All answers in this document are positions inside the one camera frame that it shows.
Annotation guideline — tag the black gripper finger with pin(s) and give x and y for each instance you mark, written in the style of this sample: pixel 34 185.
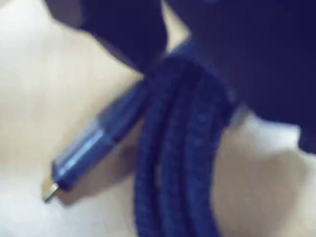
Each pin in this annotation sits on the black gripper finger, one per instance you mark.
pixel 259 54
pixel 118 22

